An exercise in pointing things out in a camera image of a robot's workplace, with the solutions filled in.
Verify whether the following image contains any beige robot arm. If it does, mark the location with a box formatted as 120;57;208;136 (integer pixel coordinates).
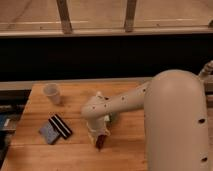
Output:
81;70;211;171

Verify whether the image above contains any right metal window post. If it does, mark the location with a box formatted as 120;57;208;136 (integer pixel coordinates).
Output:
124;0;137;32

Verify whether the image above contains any green round plate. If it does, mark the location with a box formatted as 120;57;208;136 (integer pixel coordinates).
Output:
109;113;119;122

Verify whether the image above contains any translucent white cup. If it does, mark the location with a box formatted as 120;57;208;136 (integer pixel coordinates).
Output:
43;83;61;105

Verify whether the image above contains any white carton bottle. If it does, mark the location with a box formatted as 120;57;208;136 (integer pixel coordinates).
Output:
96;92;104;98

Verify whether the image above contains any dark red pepper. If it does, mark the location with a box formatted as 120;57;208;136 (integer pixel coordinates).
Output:
95;135;106;149

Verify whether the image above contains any left metal window post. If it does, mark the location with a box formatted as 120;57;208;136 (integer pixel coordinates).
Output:
56;0;72;34

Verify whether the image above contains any blue sponge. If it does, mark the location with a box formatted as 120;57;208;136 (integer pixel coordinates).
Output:
39;122;60;145

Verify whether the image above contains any beige gripper wrist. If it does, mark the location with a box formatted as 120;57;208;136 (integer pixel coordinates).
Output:
87;117;110;145

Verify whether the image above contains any metal window post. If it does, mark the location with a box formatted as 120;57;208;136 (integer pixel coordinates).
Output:
56;0;72;34
124;0;137;32

